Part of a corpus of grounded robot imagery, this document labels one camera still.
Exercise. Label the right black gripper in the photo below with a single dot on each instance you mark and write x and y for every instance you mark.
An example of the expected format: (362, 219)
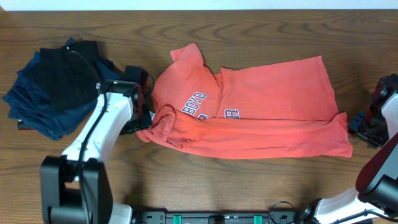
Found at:
(356, 129)

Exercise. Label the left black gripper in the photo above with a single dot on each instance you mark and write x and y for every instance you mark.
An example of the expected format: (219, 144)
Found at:
(147, 122)

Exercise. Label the red printed t-shirt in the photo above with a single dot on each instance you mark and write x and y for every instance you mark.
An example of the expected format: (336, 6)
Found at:
(281, 110)

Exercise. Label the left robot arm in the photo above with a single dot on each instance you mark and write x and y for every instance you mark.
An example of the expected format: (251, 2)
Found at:
(75, 186)

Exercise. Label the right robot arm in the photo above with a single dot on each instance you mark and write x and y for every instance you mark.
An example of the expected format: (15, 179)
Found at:
(375, 192)

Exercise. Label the black polo shirt with logo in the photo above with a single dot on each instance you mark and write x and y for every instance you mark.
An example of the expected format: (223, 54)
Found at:
(68, 75)

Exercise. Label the navy folded shirts stack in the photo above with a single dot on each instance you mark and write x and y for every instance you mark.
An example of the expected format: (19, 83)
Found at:
(31, 105)

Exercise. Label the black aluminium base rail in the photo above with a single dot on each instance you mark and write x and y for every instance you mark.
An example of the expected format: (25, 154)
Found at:
(275, 215)

